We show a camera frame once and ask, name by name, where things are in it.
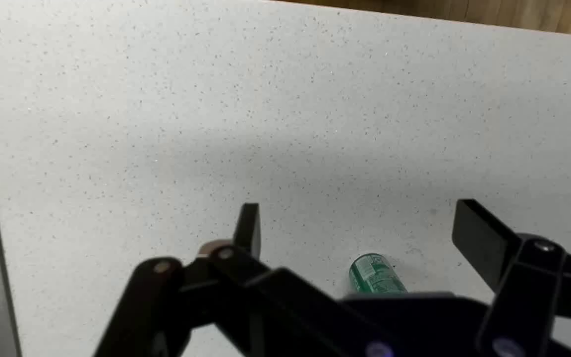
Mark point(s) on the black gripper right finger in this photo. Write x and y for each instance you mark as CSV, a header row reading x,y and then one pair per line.
x,y
524,284

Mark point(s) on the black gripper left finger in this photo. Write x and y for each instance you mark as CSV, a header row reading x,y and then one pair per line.
x,y
167,310

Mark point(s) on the green sprite can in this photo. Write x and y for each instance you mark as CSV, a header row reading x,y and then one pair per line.
x,y
375,276

